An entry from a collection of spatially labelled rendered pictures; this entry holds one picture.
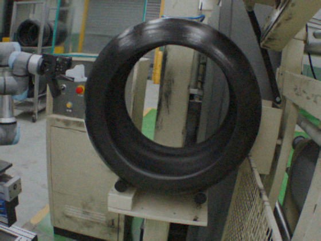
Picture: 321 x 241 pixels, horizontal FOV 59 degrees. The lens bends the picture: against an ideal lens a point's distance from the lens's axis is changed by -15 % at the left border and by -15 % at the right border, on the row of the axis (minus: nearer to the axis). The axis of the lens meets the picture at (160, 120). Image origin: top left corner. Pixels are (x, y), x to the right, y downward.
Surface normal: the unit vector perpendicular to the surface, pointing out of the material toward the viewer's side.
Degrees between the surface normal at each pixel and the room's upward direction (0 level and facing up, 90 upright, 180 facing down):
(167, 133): 90
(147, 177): 100
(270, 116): 90
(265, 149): 90
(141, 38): 80
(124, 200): 90
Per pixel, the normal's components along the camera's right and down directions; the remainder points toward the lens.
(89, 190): -0.14, 0.22
